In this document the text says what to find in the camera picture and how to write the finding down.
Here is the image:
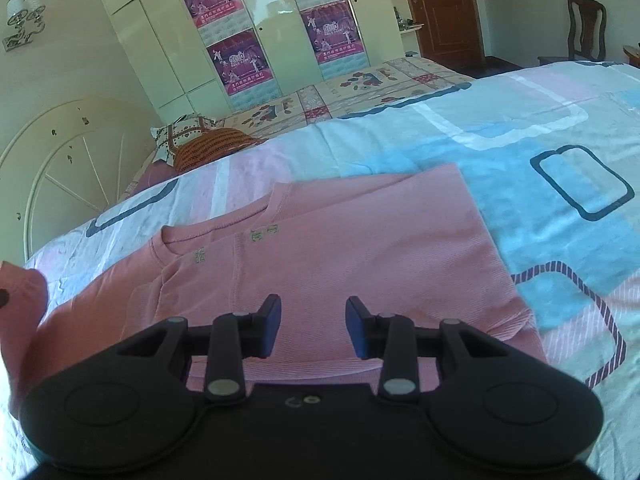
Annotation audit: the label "brown wooden door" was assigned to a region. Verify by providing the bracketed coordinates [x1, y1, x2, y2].
[395, 0, 486, 63]

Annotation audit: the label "cream wardrobe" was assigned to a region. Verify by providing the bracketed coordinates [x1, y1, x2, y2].
[82, 0, 406, 126]

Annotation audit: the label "white corner shelves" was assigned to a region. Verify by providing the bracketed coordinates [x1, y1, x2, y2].
[382, 0, 426, 56]

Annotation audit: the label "heart patterned pillow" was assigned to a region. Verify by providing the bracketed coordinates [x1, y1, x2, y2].
[151, 114, 221, 163]

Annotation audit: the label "pink ribbed shirt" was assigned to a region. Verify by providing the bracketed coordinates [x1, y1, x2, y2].
[0, 162, 548, 411]

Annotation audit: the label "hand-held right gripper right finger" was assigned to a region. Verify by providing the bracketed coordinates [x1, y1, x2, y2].
[346, 296, 506, 403]

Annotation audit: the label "white wall lamp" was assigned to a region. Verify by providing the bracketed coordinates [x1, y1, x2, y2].
[2, 0, 47, 52]

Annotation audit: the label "white round headboard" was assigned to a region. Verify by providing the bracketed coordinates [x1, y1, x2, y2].
[0, 99, 163, 261]

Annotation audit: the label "dark wooden chair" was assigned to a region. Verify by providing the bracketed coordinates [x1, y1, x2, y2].
[537, 0, 608, 66]

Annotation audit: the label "pastel patterned bed sheet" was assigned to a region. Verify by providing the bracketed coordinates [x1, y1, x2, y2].
[0, 57, 640, 480]

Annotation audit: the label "orange brown knit pillow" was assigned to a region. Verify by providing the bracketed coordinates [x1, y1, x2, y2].
[172, 127, 262, 173]

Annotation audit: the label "floral patchwork bed cover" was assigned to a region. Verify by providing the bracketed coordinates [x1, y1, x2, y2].
[220, 56, 476, 138]

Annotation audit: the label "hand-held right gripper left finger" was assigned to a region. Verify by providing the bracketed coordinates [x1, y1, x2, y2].
[117, 294, 282, 403]

